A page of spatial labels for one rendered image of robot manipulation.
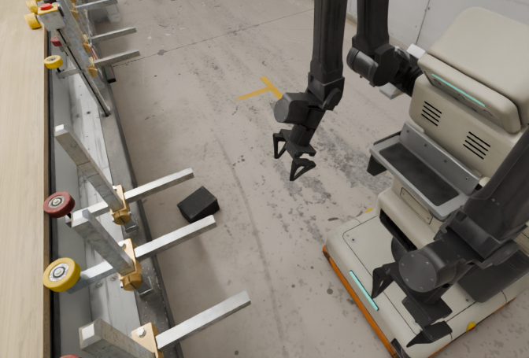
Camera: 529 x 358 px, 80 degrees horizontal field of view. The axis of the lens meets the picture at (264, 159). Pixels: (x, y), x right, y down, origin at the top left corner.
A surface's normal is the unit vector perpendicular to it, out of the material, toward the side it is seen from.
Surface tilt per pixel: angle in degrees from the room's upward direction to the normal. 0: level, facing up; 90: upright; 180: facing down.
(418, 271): 61
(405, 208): 8
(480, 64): 42
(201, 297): 0
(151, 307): 0
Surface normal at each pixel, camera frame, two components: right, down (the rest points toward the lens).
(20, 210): -0.07, -0.67
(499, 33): -0.66, -0.25
